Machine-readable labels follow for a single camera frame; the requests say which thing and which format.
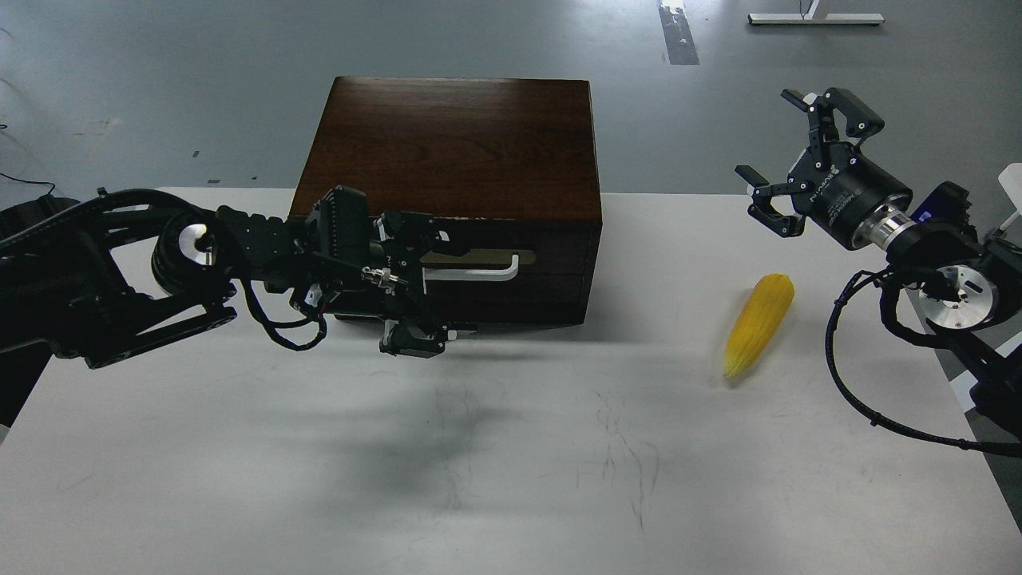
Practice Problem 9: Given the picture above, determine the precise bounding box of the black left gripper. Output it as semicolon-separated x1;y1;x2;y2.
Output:
307;185;478;358

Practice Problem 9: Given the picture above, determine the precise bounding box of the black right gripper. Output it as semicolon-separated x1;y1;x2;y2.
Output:
736;88;913;251

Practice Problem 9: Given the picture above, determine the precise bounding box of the wooden drawer with white handle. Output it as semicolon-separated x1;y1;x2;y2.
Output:
335;222;598;324

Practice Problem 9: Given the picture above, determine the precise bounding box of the yellow corn cob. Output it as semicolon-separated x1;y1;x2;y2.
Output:
723;273;795;379

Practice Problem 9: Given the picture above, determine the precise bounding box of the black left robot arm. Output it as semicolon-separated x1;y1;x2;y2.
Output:
1;186;469;428

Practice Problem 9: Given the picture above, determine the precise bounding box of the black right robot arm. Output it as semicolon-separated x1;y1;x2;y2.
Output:
735;87;1020;458

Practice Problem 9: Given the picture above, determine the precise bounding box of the dark wooden drawer cabinet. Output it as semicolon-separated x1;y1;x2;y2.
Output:
288;77;604;325

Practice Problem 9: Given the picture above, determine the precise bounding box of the white table leg base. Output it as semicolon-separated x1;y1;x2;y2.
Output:
746;1;886;26

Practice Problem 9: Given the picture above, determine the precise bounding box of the grey floor tape strip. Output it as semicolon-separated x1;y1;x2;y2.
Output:
657;1;700;65

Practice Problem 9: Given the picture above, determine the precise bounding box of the white furniture part at right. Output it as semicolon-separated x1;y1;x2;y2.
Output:
989;161;1022;236

